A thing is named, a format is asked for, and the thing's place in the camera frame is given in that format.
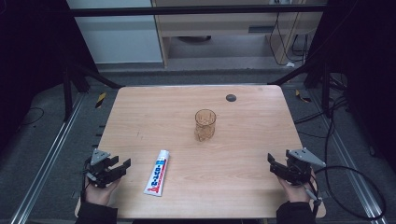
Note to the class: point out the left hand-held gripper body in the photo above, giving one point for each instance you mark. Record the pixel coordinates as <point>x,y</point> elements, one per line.
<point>99,170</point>

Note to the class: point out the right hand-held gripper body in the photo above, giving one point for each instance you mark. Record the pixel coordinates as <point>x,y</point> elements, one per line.
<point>299,166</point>

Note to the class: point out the white toothpaste tube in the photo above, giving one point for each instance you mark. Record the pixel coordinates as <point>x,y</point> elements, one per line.
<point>157,174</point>

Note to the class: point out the amber glass cup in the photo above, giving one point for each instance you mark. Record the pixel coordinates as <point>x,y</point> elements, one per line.
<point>205,125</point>

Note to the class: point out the person's left hand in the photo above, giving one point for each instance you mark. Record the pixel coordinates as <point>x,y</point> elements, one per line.
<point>100,194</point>

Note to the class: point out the person's right hand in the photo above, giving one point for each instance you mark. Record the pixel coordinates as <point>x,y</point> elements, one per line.
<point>295,192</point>

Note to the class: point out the yellow black tape strip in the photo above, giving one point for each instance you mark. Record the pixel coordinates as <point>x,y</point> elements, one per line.
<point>302,96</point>
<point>100,100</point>

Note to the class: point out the dark round table grommet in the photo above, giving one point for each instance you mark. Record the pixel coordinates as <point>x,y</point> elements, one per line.
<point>231,98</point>

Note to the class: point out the white power plug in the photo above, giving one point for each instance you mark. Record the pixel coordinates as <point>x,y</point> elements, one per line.
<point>289,64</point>

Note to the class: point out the white cabinet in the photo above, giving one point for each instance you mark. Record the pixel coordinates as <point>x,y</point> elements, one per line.
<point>118,40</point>

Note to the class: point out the light wooden desk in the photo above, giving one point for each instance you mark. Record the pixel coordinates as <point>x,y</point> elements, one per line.
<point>218,25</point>

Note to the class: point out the aluminium floor rail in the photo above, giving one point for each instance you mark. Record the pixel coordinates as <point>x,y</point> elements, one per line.
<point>46,161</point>
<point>348,168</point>

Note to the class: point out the black upright frame post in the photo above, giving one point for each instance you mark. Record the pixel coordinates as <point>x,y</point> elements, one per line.
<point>67,96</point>
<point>326,93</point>

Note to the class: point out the black diagonal frame strut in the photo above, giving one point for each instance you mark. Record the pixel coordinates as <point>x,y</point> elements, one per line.
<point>96,76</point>
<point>295,73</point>

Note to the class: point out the black horizontal frame bar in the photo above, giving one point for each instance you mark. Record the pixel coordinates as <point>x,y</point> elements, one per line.
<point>186,11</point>

